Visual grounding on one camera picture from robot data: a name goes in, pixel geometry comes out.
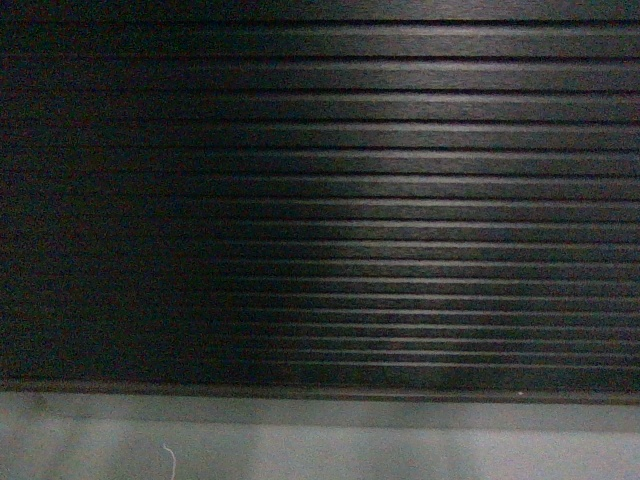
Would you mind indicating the black checkout counter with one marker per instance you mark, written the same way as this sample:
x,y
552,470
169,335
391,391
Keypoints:
x,y
321,199

